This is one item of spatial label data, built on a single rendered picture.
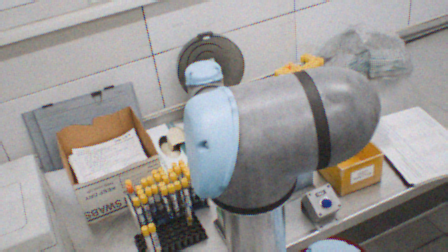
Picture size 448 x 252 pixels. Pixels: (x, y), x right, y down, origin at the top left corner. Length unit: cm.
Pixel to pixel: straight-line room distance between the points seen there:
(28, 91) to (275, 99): 112
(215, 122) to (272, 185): 10
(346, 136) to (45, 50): 111
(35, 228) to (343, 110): 68
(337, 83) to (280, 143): 9
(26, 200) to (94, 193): 30
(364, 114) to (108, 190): 93
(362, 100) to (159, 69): 113
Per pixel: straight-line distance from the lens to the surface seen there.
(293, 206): 135
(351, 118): 53
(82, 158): 155
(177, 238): 128
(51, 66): 153
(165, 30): 157
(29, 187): 112
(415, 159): 149
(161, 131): 156
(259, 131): 51
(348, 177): 134
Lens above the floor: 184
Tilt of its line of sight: 36 degrees down
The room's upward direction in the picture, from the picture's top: 8 degrees counter-clockwise
